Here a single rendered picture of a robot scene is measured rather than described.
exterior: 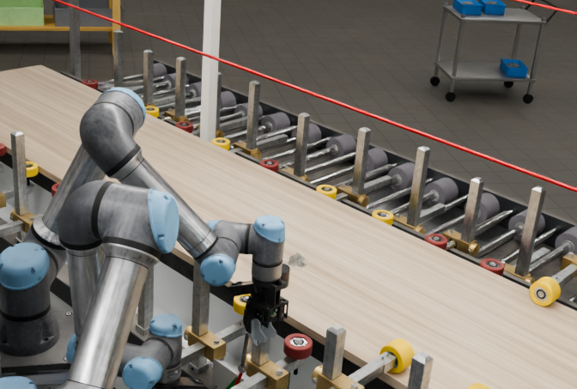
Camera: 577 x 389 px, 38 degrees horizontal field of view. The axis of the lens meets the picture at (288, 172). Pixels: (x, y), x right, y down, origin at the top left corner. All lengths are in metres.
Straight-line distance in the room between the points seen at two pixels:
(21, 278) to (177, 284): 0.98
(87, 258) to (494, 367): 1.21
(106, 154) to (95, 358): 0.47
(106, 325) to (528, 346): 1.37
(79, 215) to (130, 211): 0.11
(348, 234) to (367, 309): 0.48
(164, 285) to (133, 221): 1.37
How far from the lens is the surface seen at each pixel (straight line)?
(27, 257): 2.06
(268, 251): 2.02
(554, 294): 2.74
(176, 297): 2.94
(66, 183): 2.06
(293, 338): 2.40
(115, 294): 1.60
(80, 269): 1.77
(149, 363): 1.87
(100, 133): 1.84
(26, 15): 8.09
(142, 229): 1.61
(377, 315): 2.56
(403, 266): 2.83
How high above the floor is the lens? 2.27
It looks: 24 degrees down
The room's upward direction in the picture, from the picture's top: 5 degrees clockwise
